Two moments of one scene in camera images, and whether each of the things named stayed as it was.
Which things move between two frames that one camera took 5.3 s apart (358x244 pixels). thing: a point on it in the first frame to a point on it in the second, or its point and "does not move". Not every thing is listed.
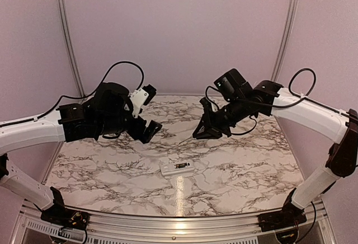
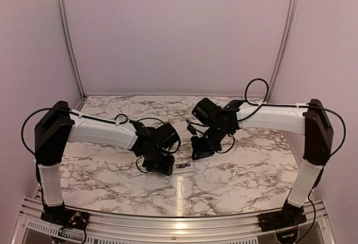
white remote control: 177,168 does not move
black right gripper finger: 206,112 to 203,148
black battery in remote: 181,165 does not move
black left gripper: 137,133 to 166,169
